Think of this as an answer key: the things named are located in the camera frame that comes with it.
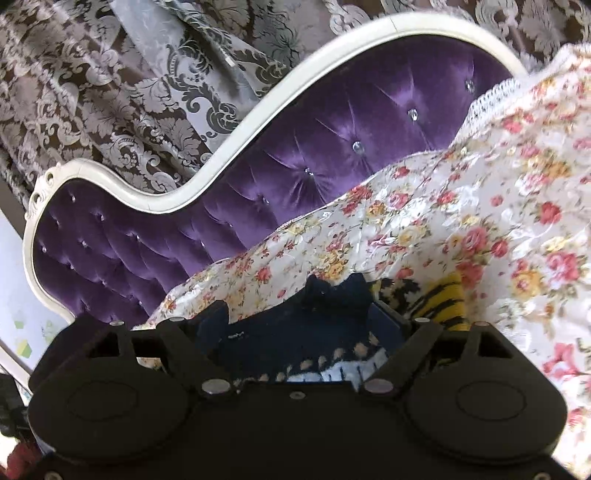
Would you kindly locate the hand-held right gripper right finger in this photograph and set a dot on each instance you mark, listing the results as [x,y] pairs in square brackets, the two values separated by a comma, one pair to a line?
[387,323]

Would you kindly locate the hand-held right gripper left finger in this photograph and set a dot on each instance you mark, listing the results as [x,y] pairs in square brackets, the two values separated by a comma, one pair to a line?
[213,321]

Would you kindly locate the yellow navy patterned knit sweater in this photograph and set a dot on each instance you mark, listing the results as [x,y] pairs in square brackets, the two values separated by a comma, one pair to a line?
[300,337]

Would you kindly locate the floral printed blanket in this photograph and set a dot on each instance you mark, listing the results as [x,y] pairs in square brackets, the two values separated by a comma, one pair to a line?
[461,221]

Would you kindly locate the purple tufted velvet sofa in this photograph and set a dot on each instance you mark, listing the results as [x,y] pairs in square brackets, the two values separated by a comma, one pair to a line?
[323,138]

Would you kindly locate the grey damask sheer curtain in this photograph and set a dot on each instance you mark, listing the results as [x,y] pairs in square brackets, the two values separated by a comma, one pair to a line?
[203,55]

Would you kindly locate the brown damask curtain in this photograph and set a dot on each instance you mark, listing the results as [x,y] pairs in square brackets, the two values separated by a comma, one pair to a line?
[69,83]

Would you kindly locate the pastel wall decals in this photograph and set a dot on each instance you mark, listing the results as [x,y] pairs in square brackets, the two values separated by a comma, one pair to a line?
[27,344]

